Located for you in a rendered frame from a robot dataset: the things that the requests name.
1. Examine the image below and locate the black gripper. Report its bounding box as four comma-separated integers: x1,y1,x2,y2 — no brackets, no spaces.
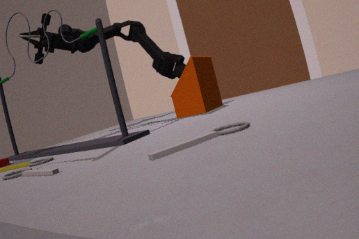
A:
20,13,62,64

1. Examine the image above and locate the grey loop with straight handle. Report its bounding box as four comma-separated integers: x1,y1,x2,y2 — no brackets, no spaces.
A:
2,167,59,180
148,121,250,160

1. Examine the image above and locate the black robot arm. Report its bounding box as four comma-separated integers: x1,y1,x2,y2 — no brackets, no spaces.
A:
42,20,186,79

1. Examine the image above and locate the grey ring with yellow handle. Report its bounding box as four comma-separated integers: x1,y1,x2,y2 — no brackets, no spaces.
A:
0,157,53,172

